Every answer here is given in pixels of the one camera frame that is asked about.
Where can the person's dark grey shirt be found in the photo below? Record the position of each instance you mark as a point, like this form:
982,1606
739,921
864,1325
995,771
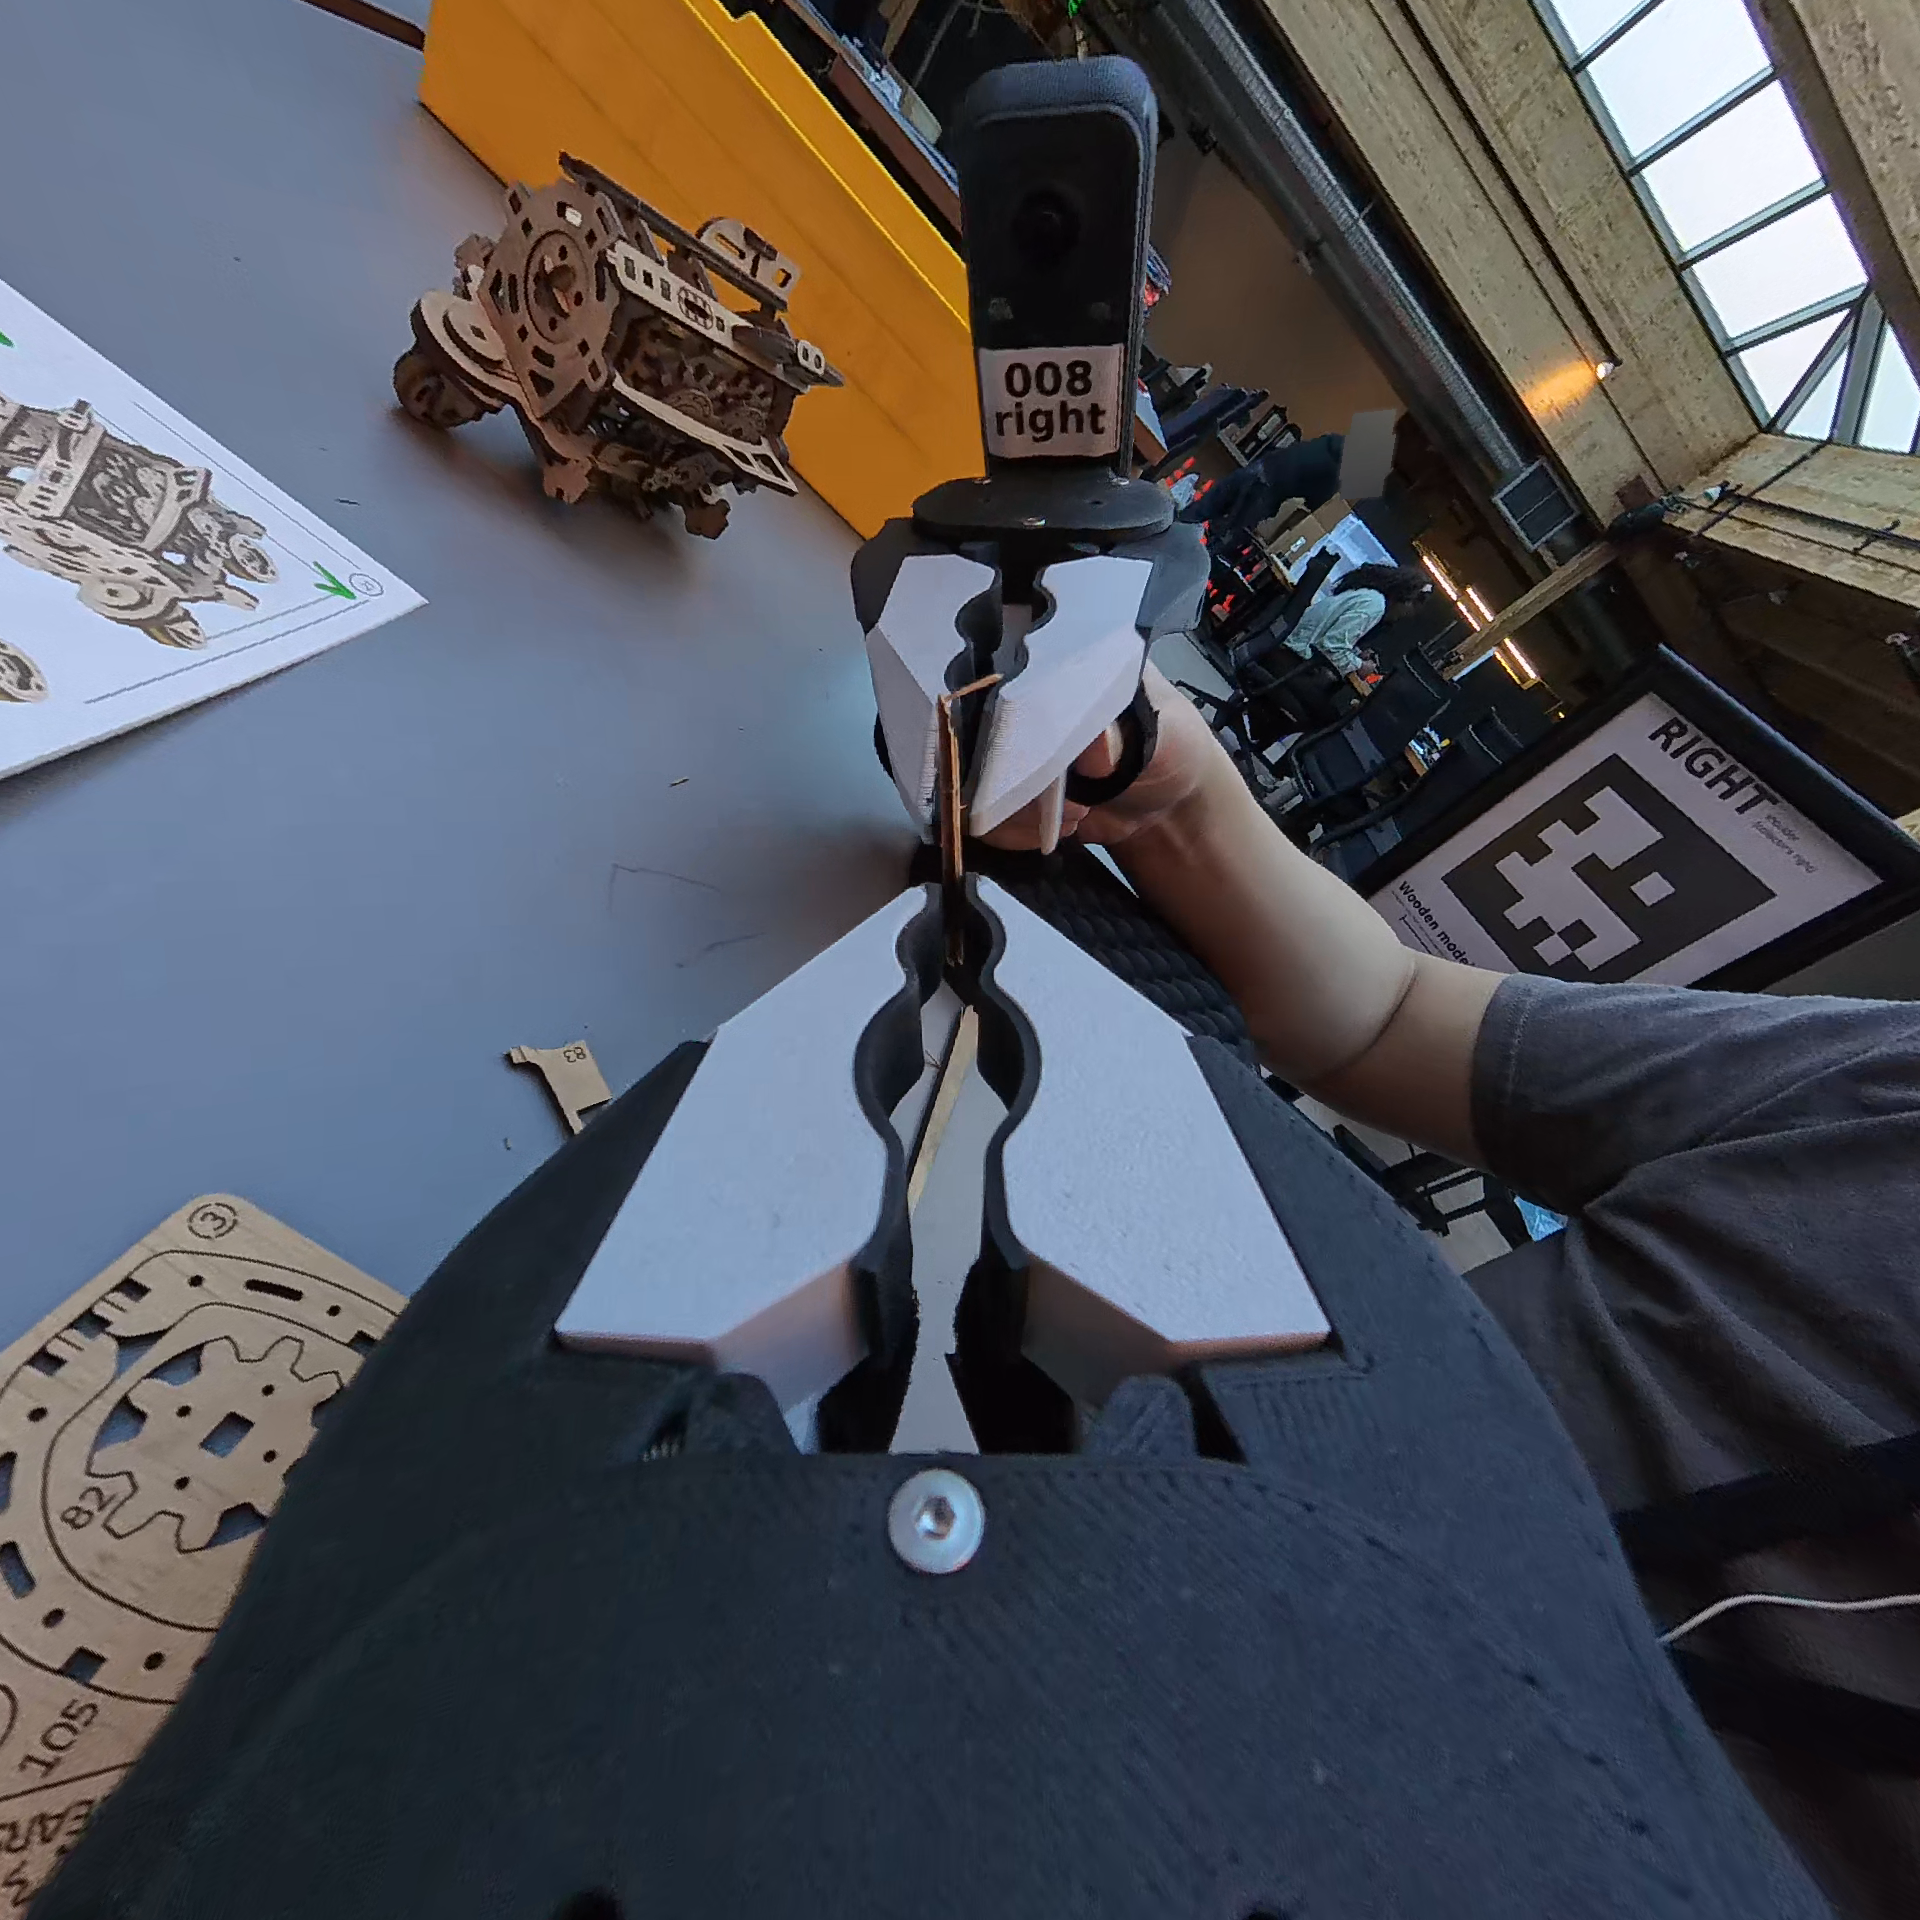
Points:
1725,1276

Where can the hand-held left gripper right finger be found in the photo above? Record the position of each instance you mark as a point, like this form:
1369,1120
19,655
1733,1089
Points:
1155,1187

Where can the yellow plastic storage bin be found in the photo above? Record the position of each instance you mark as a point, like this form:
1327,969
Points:
721,151

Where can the wall air vent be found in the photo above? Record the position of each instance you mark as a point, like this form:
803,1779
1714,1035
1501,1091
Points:
1541,505

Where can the assembled wooden model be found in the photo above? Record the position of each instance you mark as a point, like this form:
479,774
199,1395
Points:
598,361

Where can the plywood sheet with gear cutouts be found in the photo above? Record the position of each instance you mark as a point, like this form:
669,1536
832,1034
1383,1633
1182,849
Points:
151,1441

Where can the person's right hand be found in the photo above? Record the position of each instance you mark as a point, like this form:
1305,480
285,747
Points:
1199,796

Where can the framed right marker sign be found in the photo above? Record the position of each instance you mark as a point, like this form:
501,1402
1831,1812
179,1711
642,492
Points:
1620,870

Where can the group of black office chairs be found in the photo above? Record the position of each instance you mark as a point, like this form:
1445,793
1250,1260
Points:
1349,749

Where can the open instruction booklet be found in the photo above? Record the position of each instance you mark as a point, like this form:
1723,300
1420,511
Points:
151,569

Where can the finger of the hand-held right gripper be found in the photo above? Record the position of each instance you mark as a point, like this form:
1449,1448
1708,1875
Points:
915,675
1071,675

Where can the thin wooden model part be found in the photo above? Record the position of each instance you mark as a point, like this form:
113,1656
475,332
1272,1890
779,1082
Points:
951,841

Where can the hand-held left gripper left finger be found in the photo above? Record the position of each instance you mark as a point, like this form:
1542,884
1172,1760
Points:
737,1187

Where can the person's right forearm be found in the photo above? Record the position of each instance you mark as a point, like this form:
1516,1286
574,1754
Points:
1378,1019

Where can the small bracket-shaped wooden part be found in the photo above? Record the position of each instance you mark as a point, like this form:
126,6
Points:
566,1080

